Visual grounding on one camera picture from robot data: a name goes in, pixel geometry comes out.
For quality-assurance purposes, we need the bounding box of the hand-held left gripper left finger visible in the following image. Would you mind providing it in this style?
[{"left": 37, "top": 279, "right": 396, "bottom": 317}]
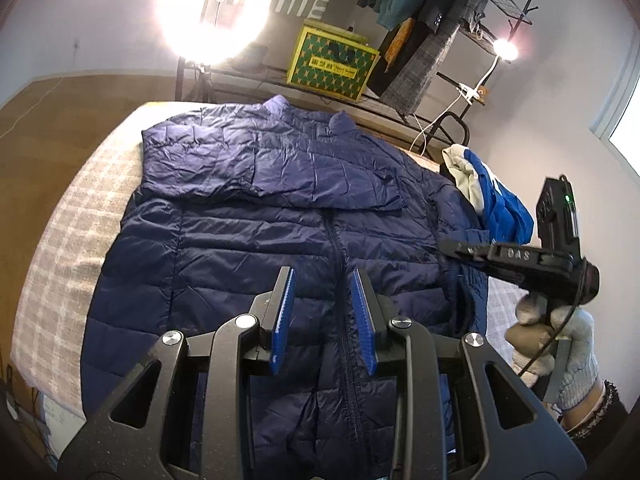
[{"left": 57, "top": 266, "right": 296, "bottom": 480}]

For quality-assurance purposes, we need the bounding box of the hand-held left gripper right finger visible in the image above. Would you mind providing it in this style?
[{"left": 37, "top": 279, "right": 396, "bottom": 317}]
[{"left": 350, "top": 267, "right": 588, "bottom": 480}]

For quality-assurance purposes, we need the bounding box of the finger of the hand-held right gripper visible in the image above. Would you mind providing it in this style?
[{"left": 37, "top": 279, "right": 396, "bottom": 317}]
[
  {"left": 439, "top": 239, "right": 494, "bottom": 261},
  {"left": 456, "top": 258, "right": 527, "bottom": 292}
]

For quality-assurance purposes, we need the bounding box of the navy puffer jacket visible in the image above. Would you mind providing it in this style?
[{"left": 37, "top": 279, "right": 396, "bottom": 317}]
[{"left": 80, "top": 95, "right": 493, "bottom": 480}]

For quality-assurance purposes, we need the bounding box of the person's right forearm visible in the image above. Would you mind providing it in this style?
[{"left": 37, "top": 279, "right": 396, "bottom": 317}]
[{"left": 560, "top": 380, "right": 632, "bottom": 442}]

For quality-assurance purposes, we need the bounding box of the black metal clothes rack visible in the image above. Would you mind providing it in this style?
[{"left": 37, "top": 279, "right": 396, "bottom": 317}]
[{"left": 175, "top": 0, "right": 543, "bottom": 156}]

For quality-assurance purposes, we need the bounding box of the person's right hand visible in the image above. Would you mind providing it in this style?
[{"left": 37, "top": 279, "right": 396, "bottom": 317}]
[{"left": 504, "top": 293, "right": 600, "bottom": 411}]

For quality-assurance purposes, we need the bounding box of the blue and white garment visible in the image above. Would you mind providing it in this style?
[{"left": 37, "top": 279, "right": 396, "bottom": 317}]
[{"left": 440, "top": 144, "right": 535, "bottom": 246}]

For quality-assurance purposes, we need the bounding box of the window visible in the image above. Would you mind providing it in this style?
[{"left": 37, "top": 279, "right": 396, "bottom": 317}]
[{"left": 590, "top": 20, "right": 640, "bottom": 176}]

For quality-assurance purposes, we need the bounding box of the hanging grey plaid coat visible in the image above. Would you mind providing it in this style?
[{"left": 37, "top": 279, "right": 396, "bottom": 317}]
[{"left": 377, "top": 0, "right": 501, "bottom": 116}]

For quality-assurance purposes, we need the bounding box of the hanging black garment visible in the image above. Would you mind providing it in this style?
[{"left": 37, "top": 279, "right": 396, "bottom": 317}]
[{"left": 370, "top": 0, "right": 481, "bottom": 97}]

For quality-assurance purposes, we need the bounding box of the white clip lamp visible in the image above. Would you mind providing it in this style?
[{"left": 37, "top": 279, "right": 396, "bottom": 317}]
[{"left": 457, "top": 37, "right": 520, "bottom": 106}]

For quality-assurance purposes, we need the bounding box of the hanging orange garment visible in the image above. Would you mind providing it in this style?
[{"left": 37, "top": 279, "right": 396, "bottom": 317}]
[{"left": 380, "top": 17, "right": 417, "bottom": 63}]

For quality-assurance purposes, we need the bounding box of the grey checked bed cover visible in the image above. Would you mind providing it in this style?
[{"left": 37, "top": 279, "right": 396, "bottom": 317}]
[{"left": 10, "top": 101, "right": 551, "bottom": 421}]

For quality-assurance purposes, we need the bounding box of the yellow and green box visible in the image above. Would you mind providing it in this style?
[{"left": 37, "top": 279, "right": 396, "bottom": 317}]
[{"left": 286, "top": 19, "right": 382, "bottom": 102}]

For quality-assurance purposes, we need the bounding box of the white lamp cable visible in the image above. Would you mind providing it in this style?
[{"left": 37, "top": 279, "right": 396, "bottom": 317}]
[{"left": 410, "top": 95, "right": 468, "bottom": 154}]

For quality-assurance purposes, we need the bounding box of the ring light on stand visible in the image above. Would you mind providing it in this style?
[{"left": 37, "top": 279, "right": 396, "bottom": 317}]
[{"left": 157, "top": 0, "right": 273, "bottom": 103}]

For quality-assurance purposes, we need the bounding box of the white wall cable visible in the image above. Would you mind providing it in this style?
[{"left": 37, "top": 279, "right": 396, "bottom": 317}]
[{"left": 0, "top": 37, "right": 81, "bottom": 138}]

